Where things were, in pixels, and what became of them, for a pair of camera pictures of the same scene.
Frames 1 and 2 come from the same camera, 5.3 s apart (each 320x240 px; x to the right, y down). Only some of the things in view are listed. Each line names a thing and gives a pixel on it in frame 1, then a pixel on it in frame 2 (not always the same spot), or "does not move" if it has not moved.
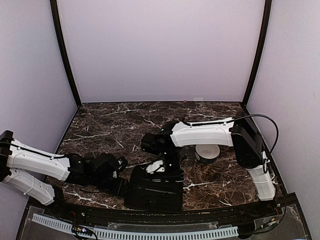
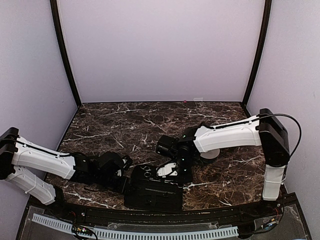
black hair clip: [153, 200] does not move
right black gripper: [175, 173] to [188, 178]
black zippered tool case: [158, 192] does not move
